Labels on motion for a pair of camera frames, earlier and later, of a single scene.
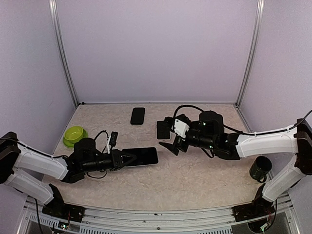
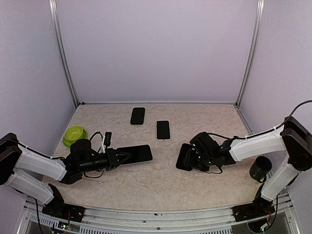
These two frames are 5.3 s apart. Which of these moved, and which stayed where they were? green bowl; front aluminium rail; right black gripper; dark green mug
Moved: right black gripper
Stayed: front aluminium rail; dark green mug; green bowl
